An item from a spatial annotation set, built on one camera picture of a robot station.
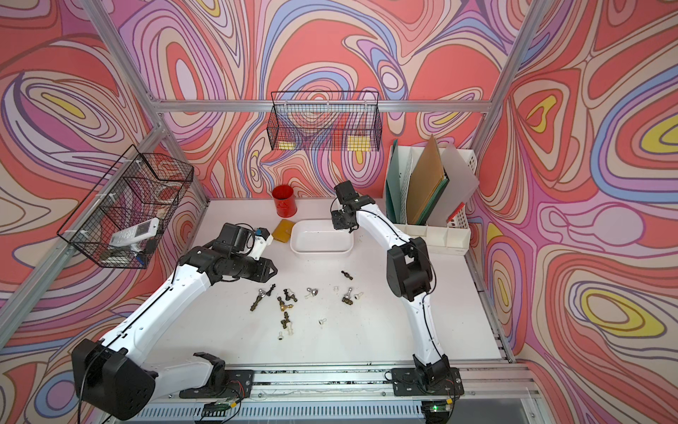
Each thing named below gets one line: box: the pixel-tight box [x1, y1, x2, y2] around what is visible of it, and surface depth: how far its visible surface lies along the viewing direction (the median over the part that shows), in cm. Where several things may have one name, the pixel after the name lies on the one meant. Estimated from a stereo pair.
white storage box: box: [289, 219, 355, 258], surface depth 107 cm
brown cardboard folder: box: [406, 134, 449, 226], surface depth 100 cm
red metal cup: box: [271, 184, 298, 219], surface depth 111 cm
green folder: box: [415, 176, 450, 226], surface depth 93 cm
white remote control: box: [109, 217, 160, 247], surface depth 70 cm
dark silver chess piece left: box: [249, 283, 277, 312], surface depth 91 cm
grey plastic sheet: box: [427, 143, 480, 228], surface depth 92 cm
